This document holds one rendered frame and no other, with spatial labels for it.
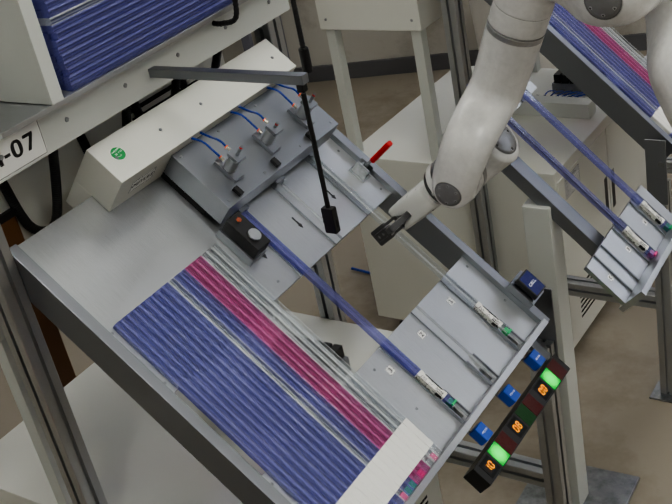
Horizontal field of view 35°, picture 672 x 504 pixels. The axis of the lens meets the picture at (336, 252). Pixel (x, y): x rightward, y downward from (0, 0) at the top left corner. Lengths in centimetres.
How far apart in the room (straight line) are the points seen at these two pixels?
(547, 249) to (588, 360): 95
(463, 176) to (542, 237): 58
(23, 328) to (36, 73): 39
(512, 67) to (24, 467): 122
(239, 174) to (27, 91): 40
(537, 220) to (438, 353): 47
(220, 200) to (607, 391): 156
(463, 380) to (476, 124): 46
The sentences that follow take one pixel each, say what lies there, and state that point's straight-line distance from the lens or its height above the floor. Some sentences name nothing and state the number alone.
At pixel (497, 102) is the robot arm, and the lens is 171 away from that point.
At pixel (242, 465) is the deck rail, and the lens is 161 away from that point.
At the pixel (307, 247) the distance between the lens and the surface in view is 189.
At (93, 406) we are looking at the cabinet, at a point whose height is 62.
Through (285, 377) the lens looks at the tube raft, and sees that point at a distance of 171.
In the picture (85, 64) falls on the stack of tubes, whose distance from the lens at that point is 167.
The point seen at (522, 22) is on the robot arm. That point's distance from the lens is 163.
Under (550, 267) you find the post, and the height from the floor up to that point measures 69.
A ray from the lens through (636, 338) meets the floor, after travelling 326.
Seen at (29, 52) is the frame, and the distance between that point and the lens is 160.
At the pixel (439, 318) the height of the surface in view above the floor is 82.
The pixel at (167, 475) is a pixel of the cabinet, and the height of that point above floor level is 62.
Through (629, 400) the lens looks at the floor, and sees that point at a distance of 303.
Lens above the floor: 187
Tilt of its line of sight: 28 degrees down
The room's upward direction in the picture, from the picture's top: 12 degrees counter-clockwise
